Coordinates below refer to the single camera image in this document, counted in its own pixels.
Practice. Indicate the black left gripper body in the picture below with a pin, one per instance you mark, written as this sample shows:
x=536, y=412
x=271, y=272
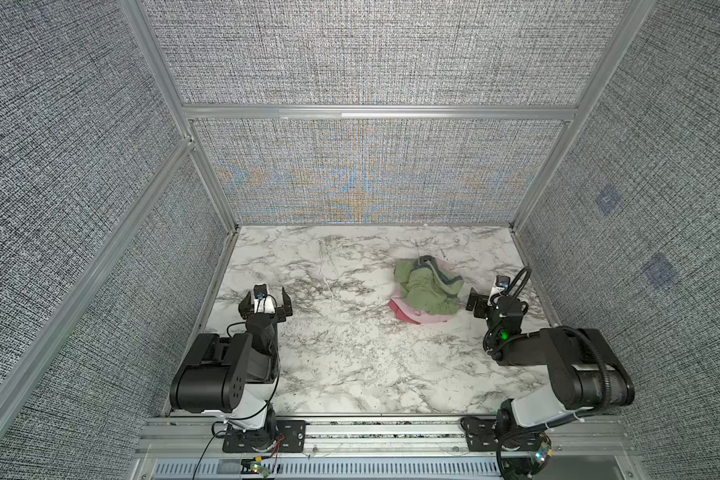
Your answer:
x=278, y=317

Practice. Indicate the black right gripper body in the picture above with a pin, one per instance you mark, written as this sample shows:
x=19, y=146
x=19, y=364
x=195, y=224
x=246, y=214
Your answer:
x=490, y=327

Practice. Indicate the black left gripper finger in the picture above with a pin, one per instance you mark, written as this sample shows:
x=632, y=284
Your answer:
x=245, y=307
x=286, y=307

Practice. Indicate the dark pink cloth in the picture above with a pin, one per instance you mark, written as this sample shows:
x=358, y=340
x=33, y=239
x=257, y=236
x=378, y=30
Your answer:
x=404, y=313

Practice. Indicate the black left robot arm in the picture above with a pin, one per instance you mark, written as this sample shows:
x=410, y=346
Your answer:
x=235, y=377

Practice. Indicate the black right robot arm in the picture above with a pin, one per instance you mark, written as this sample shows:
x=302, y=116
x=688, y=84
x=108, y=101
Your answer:
x=585, y=377

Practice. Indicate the light pink cloth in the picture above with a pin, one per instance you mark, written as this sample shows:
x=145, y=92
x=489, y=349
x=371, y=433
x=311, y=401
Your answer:
x=425, y=318

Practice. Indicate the green cloth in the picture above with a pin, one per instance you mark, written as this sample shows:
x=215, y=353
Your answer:
x=419, y=291

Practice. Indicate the grey blue cloth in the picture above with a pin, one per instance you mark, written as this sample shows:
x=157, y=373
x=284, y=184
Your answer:
x=449, y=282

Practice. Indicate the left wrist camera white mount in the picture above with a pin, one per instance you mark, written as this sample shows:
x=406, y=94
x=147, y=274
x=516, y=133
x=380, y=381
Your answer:
x=263, y=301

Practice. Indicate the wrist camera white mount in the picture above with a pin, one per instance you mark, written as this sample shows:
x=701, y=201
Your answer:
x=263, y=301
x=500, y=285

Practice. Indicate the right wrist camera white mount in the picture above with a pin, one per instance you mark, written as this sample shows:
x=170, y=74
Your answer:
x=500, y=285

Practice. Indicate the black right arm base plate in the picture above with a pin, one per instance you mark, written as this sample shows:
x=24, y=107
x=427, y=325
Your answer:
x=482, y=434

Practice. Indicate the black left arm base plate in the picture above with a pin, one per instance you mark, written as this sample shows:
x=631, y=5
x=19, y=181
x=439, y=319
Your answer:
x=285, y=436

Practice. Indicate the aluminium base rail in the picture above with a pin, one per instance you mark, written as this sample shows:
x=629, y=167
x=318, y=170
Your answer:
x=378, y=447

